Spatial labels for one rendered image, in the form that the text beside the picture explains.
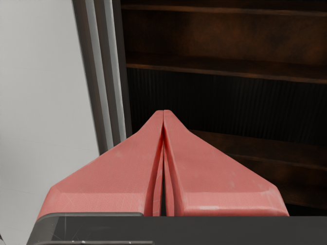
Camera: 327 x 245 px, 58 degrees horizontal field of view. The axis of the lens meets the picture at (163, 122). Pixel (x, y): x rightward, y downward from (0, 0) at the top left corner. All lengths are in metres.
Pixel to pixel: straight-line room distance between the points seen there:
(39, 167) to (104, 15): 0.18
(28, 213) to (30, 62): 0.22
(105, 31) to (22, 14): 0.06
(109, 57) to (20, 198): 0.22
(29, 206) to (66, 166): 0.10
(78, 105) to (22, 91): 0.05
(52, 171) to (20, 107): 0.08
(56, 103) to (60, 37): 0.06
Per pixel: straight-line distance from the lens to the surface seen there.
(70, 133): 0.29
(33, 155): 0.34
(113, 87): 0.29
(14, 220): 0.46
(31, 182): 0.37
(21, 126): 0.32
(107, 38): 0.27
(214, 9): 0.35
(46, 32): 0.25
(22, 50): 0.27
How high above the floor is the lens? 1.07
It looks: 54 degrees down
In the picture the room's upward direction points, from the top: 155 degrees counter-clockwise
